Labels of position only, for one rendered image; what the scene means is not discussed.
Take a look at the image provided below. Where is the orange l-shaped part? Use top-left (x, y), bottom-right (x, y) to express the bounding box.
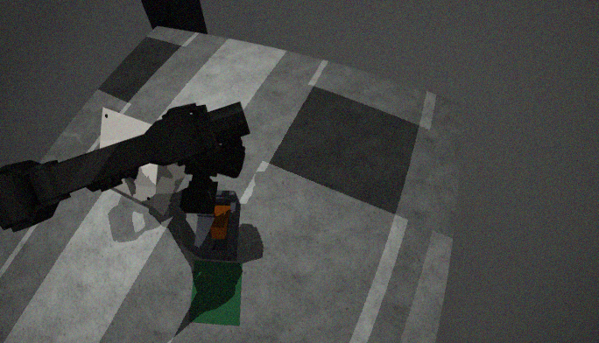
top-left (210, 205), bottom-right (230, 239)

